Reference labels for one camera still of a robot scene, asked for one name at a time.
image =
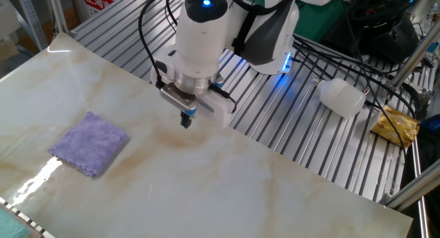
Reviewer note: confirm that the gold snack packet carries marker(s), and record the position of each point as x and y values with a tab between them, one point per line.
395	126

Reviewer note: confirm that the silver wrist camera blue caps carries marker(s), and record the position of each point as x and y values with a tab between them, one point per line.
178	100

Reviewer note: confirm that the aluminium frame bar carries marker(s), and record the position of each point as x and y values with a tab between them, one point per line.
412	190

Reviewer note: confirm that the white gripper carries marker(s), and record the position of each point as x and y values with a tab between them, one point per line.
163	66

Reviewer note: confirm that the perforated metal rack upright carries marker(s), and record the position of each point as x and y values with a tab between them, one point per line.
29	18

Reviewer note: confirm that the green mat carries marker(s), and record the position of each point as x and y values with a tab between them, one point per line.
316	21

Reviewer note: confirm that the black white checkered board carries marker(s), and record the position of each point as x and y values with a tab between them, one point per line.
34	227

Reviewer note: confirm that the purple microfibre cloth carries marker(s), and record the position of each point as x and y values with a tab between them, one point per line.
89	143

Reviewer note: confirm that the black steering wheel controller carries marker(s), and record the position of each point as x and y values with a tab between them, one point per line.
385	28

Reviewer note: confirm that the white plastic bottle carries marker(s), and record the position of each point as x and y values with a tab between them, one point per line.
343	97

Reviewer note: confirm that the white thread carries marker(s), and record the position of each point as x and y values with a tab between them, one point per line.
150	193

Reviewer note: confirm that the red and white sign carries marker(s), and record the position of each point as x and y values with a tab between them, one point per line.
99	0

